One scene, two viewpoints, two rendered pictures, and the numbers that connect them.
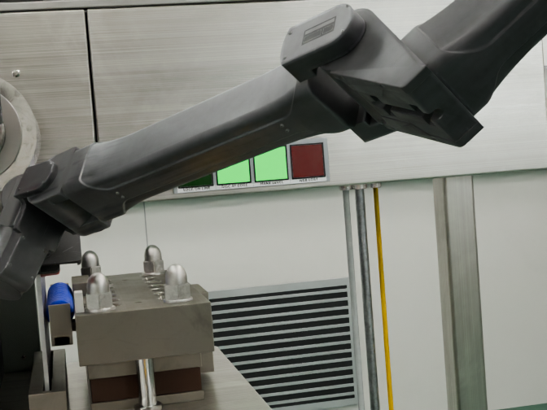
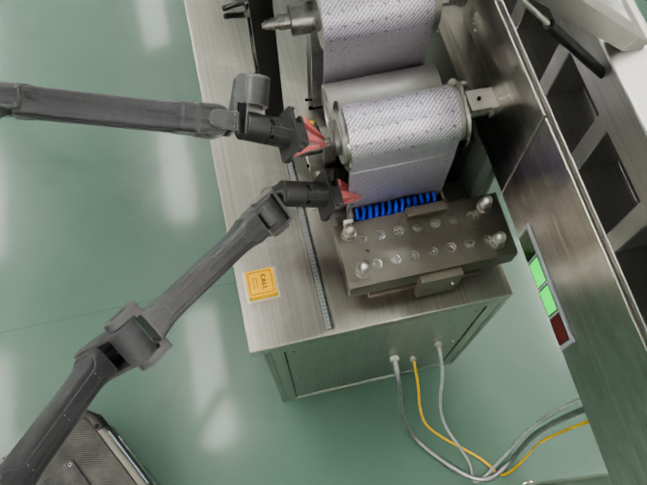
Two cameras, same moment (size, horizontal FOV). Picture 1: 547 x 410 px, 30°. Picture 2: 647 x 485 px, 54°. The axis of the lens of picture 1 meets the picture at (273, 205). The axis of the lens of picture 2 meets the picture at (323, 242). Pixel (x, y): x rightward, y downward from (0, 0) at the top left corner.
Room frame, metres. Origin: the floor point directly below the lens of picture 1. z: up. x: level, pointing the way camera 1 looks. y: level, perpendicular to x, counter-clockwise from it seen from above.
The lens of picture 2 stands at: (1.13, -0.37, 2.38)
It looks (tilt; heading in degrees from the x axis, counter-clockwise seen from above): 67 degrees down; 89
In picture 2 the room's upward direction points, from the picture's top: 1 degrees counter-clockwise
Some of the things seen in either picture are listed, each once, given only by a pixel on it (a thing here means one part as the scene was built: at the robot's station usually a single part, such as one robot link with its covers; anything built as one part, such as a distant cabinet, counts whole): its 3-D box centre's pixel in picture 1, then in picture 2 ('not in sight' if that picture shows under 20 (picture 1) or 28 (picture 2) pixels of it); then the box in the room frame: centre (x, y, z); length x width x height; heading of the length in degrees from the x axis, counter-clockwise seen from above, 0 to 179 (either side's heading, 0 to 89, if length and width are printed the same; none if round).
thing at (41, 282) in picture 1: (38, 243); (398, 183); (1.31, 0.31, 1.11); 0.23 x 0.01 x 0.18; 12
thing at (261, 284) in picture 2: not in sight; (261, 284); (0.98, 0.14, 0.91); 0.07 x 0.07 x 0.02; 12
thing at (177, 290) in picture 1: (176, 282); (363, 268); (1.22, 0.13, 1.05); 0.04 x 0.04 x 0.04
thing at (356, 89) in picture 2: not in sight; (381, 100); (1.27, 0.49, 1.17); 0.26 x 0.12 x 0.12; 12
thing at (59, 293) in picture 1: (59, 303); (397, 206); (1.31, 0.29, 1.03); 0.21 x 0.04 x 0.03; 12
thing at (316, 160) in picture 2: not in sight; (319, 172); (1.13, 0.37, 1.05); 0.06 x 0.05 x 0.31; 12
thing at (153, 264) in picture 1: (153, 259); (499, 238); (1.54, 0.19, 1.05); 0.04 x 0.04 x 0.04
